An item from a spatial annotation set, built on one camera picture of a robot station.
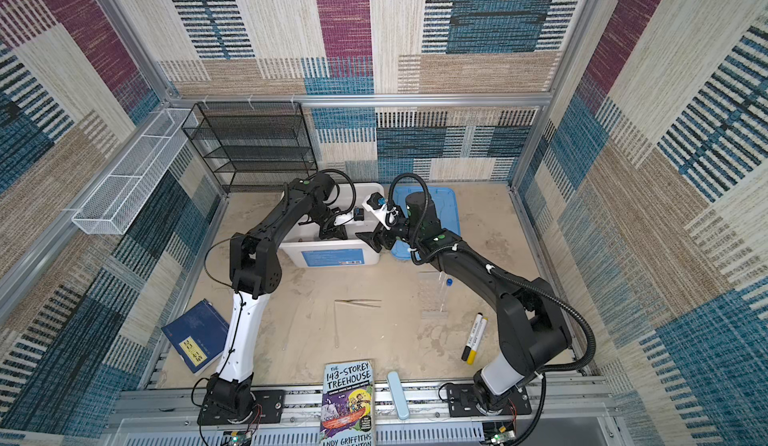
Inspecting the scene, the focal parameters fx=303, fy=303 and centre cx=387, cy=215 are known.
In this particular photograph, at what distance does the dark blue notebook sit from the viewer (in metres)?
0.81

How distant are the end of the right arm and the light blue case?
0.32m

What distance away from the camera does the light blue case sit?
0.71 m

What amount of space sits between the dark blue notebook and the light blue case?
47 cm

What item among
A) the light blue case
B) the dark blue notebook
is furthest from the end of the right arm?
the dark blue notebook

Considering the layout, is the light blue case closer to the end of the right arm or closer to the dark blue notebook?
the end of the right arm

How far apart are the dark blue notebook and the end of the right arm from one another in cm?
51

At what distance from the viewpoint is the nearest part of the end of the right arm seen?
2.10 ft
